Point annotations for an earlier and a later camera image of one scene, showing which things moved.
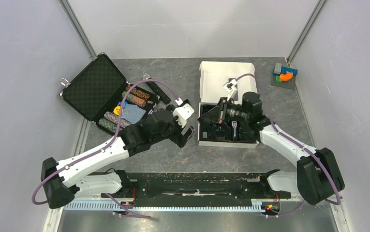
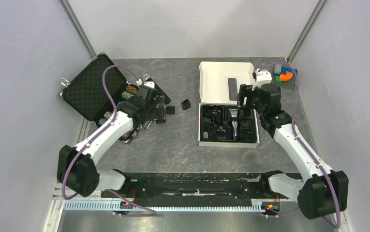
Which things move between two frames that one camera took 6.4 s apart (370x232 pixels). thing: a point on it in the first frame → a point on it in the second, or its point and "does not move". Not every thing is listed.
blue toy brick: (284, 69) does not move
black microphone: (163, 97) does not move
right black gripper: (218, 114) → (245, 91)
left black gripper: (179, 138) → (158, 113)
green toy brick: (277, 79) does not move
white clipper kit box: (213, 76) does not move
